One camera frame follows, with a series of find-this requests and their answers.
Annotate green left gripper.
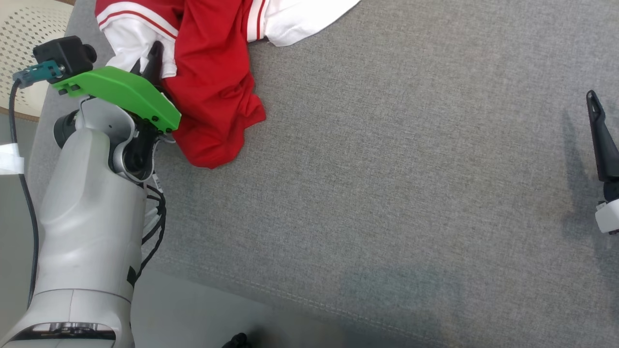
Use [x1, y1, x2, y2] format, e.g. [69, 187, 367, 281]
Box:
[51, 41, 182, 180]

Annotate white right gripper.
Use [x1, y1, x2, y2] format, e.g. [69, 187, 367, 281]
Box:
[586, 90, 619, 235]

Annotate red basketball jersey white sleeves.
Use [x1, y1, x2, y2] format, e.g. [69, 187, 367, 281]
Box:
[95, 0, 362, 170]

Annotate beige perforated laundry basket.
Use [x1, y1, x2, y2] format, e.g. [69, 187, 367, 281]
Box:
[0, 0, 75, 121]

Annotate teal cable connector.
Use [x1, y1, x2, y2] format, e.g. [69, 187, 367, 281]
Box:
[13, 60, 66, 89]

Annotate thin black arm cables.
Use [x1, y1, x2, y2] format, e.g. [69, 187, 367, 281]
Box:
[128, 181, 167, 286]

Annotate white cable tag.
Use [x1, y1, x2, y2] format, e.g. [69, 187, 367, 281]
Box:
[0, 144, 25, 175]

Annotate black camera cable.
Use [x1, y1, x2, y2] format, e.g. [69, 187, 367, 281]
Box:
[9, 80, 39, 307]

